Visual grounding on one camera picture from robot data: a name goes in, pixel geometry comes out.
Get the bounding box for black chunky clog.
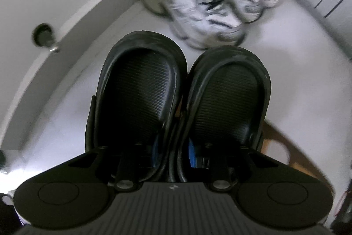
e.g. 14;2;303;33
168;46;271;183
85;30;187;172

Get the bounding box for orange cat-shaped floor mat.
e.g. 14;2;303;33
261;121;335;196

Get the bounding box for wall door stopper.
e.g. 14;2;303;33
32;23;60;53

